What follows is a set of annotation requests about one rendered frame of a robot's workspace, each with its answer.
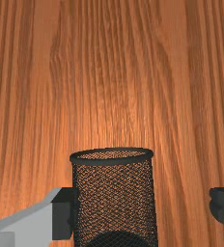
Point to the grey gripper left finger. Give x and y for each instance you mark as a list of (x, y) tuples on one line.
[(36, 222)]

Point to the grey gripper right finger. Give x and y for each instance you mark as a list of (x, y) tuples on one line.
[(223, 205)]

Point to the dark mesh basket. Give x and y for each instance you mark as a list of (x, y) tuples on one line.
[(115, 196)]

